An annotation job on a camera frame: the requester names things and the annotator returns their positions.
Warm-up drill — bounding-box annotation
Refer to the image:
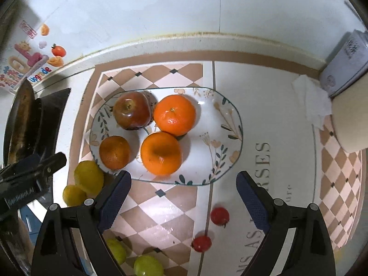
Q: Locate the checkered counter mat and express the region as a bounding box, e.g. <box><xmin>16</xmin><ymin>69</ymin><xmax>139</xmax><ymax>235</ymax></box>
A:
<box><xmin>67</xmin><ymin>50</ymin><xmax>365</xmax><ymax>276</ymax></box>

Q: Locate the red cherry tomato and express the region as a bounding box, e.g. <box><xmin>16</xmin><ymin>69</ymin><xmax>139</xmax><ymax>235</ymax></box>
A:
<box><xmin>192</xmin><ymin>235</ymin><xmax>213</xmax><ymax>253</ymax></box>
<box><xmin>210</xmin><ymin>207</ymin><xmax>230</xmax><ymax>226</ymax></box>

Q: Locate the colourful wall sticker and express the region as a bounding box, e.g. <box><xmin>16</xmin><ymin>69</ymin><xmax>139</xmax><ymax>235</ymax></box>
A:
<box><xmin>0</xmin><ymin>20</ymin><xmax>67</xmax><ymax>92</ymax></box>

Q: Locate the floral glass plate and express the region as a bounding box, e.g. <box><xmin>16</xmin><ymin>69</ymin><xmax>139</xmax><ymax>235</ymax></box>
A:
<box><xmin>89</xmin><ymin>87</ymin><xmax>243</xmax><ymax>186</ymax></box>

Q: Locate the red apple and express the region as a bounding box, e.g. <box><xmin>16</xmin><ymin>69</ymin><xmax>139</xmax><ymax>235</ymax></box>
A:
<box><xmin>113</xmin><ymin>91</ymin><xmax>153</xmax><ymax>131</ymax></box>

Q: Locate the yellow citrus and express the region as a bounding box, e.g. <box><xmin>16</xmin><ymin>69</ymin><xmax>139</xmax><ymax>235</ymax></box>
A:
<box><xmin>74</xmin><ymin>161</ymin><xmax>104</xmax><ymax>195</ymax></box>
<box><xmin>63</xmin><ymin>184</ymin><xmax>87</xmax><ymax>207</ymax></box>

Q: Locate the bright orange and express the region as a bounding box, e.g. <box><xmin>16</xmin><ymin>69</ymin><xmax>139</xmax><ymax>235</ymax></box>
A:
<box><xmin>140</xmin><ymin>132</ymin><xmax>183</xmax><ymax>176</ymax></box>
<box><xmin>153</xmin><ymin>94</ymin><xmax>197</xmax><ymax>136</ymax></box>

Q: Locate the black gas stove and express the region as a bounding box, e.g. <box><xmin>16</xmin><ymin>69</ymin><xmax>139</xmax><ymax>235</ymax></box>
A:
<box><xmin>34</xmin><ymin>88</ymin><xmax>71</xmax><ymax>161</ymax></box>

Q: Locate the white crumpled tissue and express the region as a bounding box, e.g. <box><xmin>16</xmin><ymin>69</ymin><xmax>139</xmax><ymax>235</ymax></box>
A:
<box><xmin>292</xmin><ymin>75</ymin><xmax>333</xmax><ymax>128</ymax></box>

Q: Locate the blue cabinet front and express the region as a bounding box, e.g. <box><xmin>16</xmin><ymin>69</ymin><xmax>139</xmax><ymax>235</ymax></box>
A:
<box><xmin>19</xmin><ymin>204</ymin><xmax>43</xmax><ymax>233</ymax></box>

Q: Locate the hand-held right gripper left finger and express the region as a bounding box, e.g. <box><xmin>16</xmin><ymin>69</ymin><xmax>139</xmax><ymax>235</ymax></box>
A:
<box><xmin>31</xmin><ymin>170</ymin><xmax>132</xmax><ymax>276</ymax></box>

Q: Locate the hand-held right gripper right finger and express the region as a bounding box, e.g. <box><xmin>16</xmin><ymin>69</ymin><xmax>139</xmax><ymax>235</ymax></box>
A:
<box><xmin>236</xmin><ymin>170</ymin><xmax>337</xmax><ymax>276</ymax></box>

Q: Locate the black wok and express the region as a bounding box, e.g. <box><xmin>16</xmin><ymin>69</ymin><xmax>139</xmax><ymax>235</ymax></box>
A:
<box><xmin>3</xmin><ymin>78</ymin><xmax>43</xmax><ymax>167</ymax></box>

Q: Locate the green round fruit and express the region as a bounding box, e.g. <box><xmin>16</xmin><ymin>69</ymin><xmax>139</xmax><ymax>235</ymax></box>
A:
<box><xmin>134</xmin><ymin>255</ymin><xmax>164</xmax><ymax>276</ymax></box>
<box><xmin>106</xmin><ymin>238</ymin><xmax>127</xmax><ymax>265</ymax></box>

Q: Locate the cream utensil holder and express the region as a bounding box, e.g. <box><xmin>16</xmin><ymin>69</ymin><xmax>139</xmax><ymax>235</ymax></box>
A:
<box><xmin>331</xmin><ymin>75</ymin><xmax>368</xmax><ymax>153</ymax></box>

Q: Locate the grey spray can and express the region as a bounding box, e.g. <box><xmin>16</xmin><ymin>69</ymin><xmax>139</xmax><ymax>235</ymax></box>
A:
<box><xmin>319</xmin><ymin>29</ymin><xmax>368</xmax><ymax>98</ymax></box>

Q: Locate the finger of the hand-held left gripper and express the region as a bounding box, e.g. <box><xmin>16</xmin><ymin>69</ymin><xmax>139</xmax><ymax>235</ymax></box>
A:
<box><xmin>14</xmin><ymin>153</ymin><xmax>42</xmax><ymax>167</ymax></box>
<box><xmin>0</xmin><ymin>152</ymin><xmax>67</xmax><ymax>186</ymax></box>

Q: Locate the small dark orange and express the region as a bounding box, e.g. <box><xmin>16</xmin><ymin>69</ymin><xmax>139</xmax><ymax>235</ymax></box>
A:
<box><xmin>99</xmin><ymin>135</ymin><xmax>132</xmax><ymax>170</ymax></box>

